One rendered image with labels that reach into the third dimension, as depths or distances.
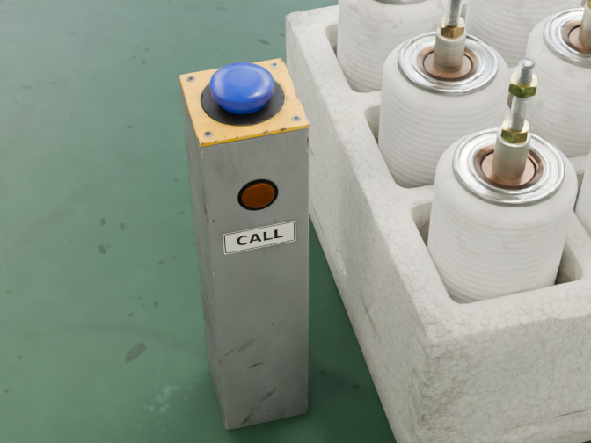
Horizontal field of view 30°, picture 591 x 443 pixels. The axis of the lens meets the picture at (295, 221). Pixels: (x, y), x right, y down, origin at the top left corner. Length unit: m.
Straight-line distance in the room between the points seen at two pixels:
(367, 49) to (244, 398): 0.30
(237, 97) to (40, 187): 0.48
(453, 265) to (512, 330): 0.06
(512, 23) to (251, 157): 0.34
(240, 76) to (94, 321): 0.37
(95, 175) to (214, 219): 0.42
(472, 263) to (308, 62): 0.28
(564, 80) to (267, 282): 0.27
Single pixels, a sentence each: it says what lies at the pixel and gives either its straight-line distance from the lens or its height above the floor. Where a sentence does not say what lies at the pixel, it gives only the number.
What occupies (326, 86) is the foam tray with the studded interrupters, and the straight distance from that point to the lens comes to 0.93.
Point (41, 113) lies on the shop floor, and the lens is 1.21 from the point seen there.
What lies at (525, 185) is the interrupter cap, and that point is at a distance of 0.75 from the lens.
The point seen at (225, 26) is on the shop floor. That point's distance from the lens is 1.31.
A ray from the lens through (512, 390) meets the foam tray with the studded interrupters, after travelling 0.83.
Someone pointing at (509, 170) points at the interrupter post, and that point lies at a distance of 0.75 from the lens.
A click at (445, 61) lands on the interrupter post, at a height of 0.26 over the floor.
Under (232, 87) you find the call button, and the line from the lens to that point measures 0.69.
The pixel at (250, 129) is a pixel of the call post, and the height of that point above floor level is 0.31.
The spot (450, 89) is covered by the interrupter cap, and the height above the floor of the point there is 0.25.
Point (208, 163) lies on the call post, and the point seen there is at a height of 0.30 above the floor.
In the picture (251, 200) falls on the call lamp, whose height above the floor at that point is 0.26.
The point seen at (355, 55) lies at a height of 0.20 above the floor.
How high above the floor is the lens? 0.76
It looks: 46 degrees down
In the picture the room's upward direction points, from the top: straight up
